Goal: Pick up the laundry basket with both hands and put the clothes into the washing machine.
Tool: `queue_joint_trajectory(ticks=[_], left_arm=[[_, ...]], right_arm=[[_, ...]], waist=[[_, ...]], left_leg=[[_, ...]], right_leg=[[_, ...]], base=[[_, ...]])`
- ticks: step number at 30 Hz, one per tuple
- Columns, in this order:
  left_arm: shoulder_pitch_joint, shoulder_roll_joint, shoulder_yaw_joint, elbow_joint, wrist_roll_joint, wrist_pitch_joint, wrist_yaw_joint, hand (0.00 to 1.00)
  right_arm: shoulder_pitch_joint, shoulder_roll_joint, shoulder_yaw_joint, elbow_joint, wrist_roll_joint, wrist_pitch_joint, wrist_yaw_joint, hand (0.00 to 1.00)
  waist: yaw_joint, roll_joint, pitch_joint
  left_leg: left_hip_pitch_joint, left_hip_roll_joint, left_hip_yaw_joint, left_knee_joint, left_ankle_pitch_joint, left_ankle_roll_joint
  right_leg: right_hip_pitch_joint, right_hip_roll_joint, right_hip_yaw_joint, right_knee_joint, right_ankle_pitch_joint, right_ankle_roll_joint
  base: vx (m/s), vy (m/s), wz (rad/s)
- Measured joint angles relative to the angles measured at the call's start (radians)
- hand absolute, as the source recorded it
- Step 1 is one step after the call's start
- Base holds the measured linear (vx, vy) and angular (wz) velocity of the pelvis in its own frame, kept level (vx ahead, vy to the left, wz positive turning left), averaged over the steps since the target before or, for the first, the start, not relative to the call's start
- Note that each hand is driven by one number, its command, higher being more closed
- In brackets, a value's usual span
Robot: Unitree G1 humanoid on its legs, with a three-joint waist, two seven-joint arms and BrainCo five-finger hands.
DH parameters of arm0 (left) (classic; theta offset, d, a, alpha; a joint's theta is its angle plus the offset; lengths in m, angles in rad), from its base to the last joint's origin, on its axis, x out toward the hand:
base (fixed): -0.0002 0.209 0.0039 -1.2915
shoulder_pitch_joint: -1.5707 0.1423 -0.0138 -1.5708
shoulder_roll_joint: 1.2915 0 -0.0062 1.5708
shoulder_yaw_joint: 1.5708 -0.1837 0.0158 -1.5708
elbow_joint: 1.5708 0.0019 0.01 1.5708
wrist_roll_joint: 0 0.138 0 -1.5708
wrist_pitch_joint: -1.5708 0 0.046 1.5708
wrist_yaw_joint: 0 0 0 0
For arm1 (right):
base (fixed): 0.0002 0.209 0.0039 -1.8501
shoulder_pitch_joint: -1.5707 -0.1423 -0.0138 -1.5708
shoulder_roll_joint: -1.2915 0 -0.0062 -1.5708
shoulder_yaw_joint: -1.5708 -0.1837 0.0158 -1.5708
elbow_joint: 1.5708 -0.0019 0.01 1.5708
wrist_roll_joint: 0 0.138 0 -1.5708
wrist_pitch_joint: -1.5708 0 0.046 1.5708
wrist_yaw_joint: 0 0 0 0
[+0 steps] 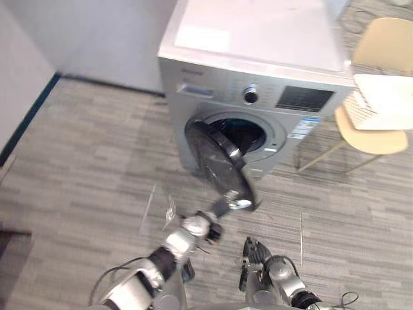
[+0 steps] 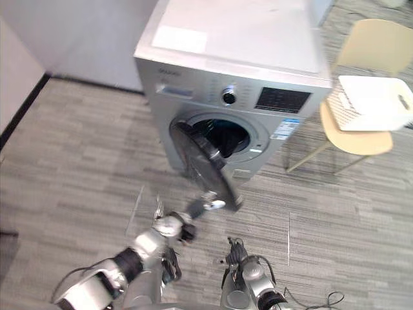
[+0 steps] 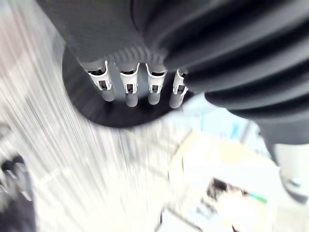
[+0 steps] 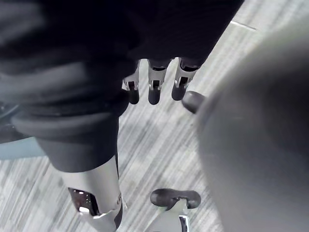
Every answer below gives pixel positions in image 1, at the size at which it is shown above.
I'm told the dark robot left foot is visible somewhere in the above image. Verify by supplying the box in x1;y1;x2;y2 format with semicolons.
181;260;196;284

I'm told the white laundry basket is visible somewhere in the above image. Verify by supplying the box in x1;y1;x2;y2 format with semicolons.
341;73;413;132

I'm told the silver robot right leg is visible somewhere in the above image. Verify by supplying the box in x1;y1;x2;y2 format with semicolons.
237;264;272;307

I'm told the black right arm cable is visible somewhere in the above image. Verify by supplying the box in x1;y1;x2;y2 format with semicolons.
334;291;359;310

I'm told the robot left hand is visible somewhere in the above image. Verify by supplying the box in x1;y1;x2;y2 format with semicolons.
211;193;253;224

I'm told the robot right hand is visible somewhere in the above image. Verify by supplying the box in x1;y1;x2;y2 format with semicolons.
241;237;271;268

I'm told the black washing machine display panel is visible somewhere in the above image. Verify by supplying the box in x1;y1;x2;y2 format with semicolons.
275;85;337;114

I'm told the silver front-load washing machine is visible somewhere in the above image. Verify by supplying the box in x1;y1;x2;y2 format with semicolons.
157;0;356;181

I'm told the clear floor tape strip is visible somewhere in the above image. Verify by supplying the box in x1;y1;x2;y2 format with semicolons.
137;183;179;234

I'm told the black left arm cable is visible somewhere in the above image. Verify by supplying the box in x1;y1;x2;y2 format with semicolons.
88;257;153;306

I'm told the round washing machine door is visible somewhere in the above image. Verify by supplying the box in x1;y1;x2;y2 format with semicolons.
184;118;263;214

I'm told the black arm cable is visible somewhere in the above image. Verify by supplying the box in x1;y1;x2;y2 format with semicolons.
334;291;359;310
88;257;153;306

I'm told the blue energy label sticker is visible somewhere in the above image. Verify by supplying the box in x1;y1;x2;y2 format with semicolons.
288;117;321;140

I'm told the washing machine detergent drawer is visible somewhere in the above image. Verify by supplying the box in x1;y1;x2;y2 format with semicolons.
176;83;216;99

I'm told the silver robot left leg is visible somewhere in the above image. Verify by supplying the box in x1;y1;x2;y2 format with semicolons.
161;261;190;310

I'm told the beige chair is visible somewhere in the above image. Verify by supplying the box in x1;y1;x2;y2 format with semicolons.
296;17;413;174

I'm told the silver robot leg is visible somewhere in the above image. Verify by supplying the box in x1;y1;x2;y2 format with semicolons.
237;264;272;307
161;261;190;310

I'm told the washing machine control knob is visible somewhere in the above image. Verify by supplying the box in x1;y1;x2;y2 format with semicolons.
243;83;259;105

